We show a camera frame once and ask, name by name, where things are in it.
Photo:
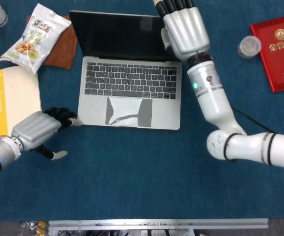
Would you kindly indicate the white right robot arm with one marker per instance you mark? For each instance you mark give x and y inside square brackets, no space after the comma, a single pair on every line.
[213,98]

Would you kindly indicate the white nut snack bag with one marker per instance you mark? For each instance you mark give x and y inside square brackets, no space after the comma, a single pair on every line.
[34,37]

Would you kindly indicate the small clear round container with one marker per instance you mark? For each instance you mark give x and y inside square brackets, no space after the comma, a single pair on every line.
[248,46]

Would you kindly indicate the red certificate folder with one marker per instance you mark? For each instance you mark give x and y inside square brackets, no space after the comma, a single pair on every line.
[279,61]

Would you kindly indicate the silver Apple laptop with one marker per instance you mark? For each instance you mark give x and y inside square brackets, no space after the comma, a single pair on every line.
[95,110]

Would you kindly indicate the aluminium profile rail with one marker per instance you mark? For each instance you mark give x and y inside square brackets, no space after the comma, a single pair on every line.
[156,224]

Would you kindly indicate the clear bag with yellow parts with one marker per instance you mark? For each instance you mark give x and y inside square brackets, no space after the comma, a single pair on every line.
[31,227]

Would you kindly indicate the brown leather pouch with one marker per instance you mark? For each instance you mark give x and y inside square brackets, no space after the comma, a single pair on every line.
[61,54]

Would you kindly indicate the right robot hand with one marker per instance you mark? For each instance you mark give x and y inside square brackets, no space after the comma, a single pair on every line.
[186,32]

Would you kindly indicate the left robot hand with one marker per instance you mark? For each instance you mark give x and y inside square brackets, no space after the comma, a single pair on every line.
[34,127]

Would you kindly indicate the yellow white Lexicon notebook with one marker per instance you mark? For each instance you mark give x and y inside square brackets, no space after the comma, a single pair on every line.
[19,98]

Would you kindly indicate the blue felt table cloth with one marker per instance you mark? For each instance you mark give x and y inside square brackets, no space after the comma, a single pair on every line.
[132,177]

